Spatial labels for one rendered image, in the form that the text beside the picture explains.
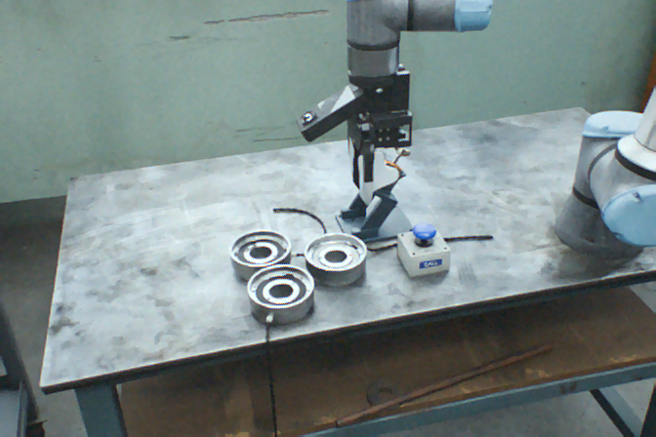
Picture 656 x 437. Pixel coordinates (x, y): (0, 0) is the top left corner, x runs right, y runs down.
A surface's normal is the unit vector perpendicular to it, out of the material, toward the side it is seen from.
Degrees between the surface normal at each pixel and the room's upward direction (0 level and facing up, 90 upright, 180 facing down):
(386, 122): 90
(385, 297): 0
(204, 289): 0
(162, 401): 0
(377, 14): 90
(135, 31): 90
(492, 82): 90
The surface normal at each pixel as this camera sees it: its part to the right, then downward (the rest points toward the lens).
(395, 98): 0.24, 0.51
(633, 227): -0.11, 0.63
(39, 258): -0.03, -0.85
